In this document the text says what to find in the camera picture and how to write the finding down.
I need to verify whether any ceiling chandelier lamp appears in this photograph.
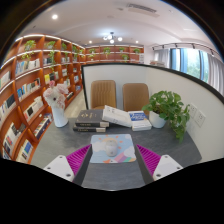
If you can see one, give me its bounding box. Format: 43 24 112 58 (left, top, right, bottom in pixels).
102 31 124 44

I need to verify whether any blue-cover white book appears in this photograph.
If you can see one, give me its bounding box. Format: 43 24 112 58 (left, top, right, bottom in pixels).
127 110 153 132

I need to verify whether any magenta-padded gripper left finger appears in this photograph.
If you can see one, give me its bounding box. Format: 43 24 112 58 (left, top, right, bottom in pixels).
43 143 93 187

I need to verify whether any pastel sun-print mouse pad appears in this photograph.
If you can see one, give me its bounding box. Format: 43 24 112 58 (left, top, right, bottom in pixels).
89 133 137 164

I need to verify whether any orange wooden bookshelf unit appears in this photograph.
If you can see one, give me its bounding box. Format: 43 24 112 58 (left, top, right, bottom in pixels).
0 33 145 164

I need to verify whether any white vase with pink flowers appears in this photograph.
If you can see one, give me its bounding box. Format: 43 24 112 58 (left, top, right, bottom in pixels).
43 80 70 129

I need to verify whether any thin dark book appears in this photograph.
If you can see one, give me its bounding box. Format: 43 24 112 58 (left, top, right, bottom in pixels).
72 124 107 133

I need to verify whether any white black-framed desk partition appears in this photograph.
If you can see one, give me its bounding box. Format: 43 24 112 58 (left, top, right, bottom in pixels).
81 62 224 163

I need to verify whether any white computer mouse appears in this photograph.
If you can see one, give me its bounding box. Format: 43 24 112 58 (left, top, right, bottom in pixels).
104 139 119 158

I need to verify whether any ceiling air vent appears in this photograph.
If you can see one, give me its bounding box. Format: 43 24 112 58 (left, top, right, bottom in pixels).
126 2 158 18

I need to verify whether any large window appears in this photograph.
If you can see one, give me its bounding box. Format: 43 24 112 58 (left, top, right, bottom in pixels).
169 48 211 83

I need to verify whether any thick dark book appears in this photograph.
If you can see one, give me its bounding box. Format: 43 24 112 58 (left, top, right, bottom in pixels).
74 109 110 128

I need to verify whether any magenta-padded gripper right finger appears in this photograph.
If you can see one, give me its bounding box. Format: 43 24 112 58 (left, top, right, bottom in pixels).
134 143 184 185

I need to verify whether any thick white book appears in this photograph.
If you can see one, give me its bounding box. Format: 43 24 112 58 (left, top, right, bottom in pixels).
101 104 133 128

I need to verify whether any white wall socket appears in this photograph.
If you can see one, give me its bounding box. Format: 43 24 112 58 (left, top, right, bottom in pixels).
188 103 198 119
194 109 207 128

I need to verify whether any green plant in white pot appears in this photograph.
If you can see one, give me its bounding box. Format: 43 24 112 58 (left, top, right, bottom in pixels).
142 90 191 143

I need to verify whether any tan padded chair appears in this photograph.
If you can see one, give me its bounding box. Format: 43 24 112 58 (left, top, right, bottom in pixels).
121 82 150 116
90 79 118 110

